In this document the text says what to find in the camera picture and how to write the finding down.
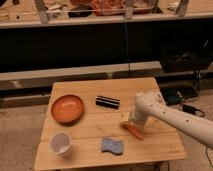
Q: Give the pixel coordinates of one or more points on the black power adapter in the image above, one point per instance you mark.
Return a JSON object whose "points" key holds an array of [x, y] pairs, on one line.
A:
{"points": [[189, 109]]}

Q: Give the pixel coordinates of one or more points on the black striped box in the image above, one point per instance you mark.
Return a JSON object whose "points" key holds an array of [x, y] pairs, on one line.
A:
{"points": [[107, 102]]}

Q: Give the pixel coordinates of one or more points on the white paper cup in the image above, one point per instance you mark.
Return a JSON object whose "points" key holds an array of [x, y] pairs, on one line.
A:
{"points": [[60, 144]]}

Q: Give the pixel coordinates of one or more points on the blue sponge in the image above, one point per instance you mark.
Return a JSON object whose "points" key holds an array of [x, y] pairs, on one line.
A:
{"points": [[112, 146]]}

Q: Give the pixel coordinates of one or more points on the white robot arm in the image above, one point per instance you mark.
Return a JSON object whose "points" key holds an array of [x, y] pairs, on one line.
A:
{"points": [[151, 104]]}

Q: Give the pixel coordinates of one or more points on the orange bowl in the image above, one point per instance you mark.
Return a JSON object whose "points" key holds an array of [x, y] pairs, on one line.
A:
{"points": [[67, 109]]}

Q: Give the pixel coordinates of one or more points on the wooden shelf bench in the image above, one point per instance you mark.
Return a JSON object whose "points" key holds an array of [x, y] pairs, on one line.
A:
{"points": [[44, 13]]}

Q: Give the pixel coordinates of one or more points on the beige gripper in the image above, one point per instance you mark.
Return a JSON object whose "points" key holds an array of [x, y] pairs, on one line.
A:
{"points": [[139, 125]]}

